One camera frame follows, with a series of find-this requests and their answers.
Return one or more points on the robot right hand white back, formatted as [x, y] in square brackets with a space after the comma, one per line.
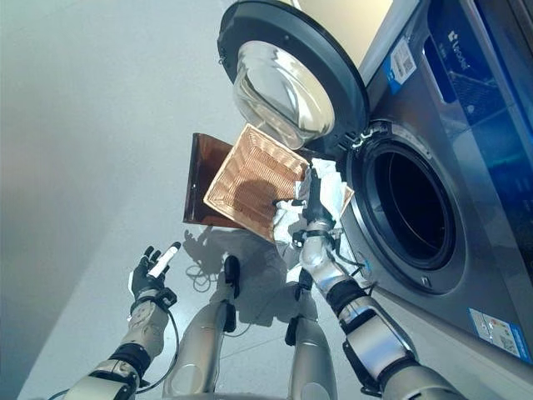
[316, 200]

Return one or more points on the robot left hand black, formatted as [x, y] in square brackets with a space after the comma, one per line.
[147, 279]

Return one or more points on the white garment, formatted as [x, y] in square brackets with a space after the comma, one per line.
[333, 187]

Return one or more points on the robot right arm silver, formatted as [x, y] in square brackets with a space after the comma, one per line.
[375, 333]

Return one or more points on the robot left arm silver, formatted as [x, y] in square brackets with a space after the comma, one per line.
[143, 333]

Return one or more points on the round washing machine door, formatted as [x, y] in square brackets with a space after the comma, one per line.
[287, 83]

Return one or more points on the grey front-load washing machine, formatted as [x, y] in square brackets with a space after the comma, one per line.
[470, 187]

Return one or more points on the rectangular wicker laundry basket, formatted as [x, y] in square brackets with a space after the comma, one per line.
[254, 179]

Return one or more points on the robot left leg silver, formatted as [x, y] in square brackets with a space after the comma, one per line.
[200, 341]

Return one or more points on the robot leg silver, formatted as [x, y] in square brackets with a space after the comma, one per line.
[200, 341]
[310, 354]

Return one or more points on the brown acrylic stand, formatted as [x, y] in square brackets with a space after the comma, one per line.
[200, 179]

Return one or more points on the robot right leg silver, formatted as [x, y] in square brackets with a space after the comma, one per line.
[310, 354]

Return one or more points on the robot torso silver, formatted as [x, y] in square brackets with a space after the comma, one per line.
[250, 396]

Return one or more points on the blue energy label sticker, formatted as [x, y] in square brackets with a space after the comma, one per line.
[497, 332]

